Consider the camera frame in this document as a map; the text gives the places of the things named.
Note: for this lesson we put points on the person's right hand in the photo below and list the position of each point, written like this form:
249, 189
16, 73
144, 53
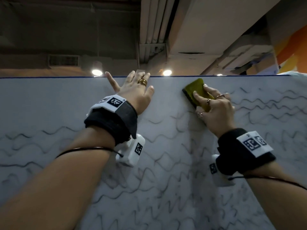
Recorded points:
220, 117

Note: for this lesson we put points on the ceiling air vent grille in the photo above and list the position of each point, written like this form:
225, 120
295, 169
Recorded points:
63, 60

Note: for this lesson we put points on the yellow and black whiteboard eraser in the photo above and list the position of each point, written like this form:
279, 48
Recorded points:
195, 89

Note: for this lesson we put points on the person's left hand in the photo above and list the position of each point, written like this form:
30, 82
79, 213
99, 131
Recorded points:
134, 95

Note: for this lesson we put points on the person's left forearm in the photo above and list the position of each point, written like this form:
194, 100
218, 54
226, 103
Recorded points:
52, 189

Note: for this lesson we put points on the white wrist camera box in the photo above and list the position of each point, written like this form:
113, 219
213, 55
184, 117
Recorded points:
130, 153
220, 177

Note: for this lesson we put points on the black wristband with marker tag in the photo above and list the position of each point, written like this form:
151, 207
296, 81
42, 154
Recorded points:
235, 158
112, 122

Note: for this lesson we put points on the white ceiling pipe bundle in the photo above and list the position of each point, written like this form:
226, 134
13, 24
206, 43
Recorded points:
157, 26

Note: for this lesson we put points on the person's right forearm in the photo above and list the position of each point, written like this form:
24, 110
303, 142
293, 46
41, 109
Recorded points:
280, 203

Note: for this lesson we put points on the large scribbled whiteboard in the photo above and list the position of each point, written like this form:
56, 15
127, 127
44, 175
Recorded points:
168, 177

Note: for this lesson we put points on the round ceiling spotlight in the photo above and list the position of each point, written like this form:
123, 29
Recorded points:
167, 72

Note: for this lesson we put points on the white cylinder pendant lamp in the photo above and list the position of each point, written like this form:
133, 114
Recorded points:
97, 71

